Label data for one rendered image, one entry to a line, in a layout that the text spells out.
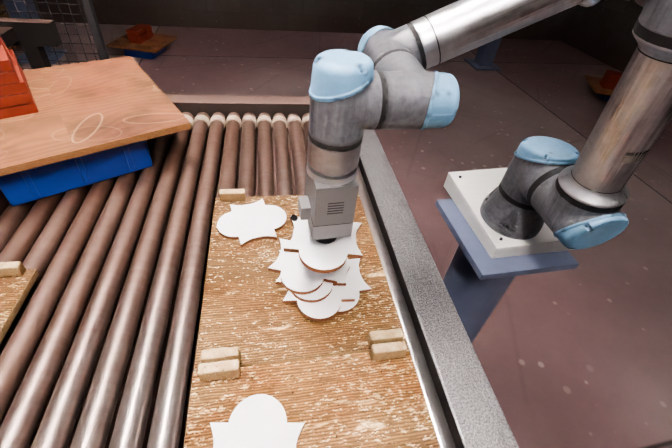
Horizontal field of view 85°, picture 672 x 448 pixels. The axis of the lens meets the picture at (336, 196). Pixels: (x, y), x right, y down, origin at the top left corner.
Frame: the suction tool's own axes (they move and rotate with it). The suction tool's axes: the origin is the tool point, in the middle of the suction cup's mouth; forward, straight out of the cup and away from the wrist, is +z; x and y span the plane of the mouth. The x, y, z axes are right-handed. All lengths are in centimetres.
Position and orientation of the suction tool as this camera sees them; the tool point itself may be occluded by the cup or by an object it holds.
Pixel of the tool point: (324, 239)
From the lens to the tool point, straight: 64.6
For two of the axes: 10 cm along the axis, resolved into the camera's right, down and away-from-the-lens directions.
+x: 9.7, -0.8, 2.3
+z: -0.9, 7.6, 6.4
